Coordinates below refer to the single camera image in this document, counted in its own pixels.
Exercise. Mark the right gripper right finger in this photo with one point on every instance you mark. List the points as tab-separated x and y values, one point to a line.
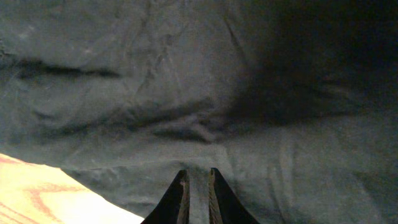
223	205

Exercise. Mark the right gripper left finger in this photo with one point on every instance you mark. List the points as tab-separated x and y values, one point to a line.
174	206

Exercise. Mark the black shorts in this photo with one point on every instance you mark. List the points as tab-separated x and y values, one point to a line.
294	102

